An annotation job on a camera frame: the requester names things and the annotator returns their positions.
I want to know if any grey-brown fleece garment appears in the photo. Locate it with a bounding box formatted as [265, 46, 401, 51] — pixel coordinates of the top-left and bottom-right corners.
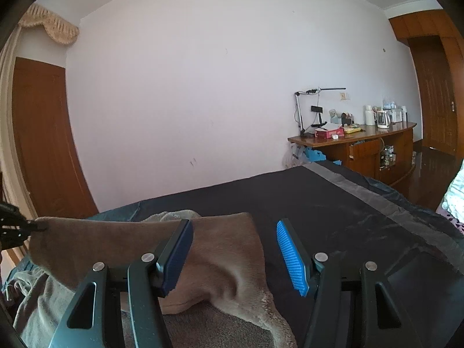
[12, 209, 298, 348]

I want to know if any brown wooden door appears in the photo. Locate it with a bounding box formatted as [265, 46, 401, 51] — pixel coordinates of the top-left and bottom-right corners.
[12, 57, 97, 218]

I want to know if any dark blue bed cover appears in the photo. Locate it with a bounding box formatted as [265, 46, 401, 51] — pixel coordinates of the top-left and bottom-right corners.
[1, 161, 463, 347]

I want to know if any wooden desk with clutter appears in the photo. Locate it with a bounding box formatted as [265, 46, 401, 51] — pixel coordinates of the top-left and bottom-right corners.
[288, 123, 416, 185]

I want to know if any red box on desk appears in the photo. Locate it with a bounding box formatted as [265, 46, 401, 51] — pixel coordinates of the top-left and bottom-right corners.
[315, 126, 345, 139]

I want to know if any white electric kettle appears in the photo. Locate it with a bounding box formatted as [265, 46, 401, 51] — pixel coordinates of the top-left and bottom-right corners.
[376, 109, 392, 130]

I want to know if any beige curtain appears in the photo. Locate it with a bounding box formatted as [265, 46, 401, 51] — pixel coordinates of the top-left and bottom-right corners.
[1, 3, 93, 219]

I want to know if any black desk lamp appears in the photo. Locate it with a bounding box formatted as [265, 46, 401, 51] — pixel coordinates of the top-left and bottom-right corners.
[294, 87, 345, 137]

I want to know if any brown wooden wardrobe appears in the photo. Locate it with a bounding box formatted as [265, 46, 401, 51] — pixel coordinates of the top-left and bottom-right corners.
[389, 10, 463, 158]

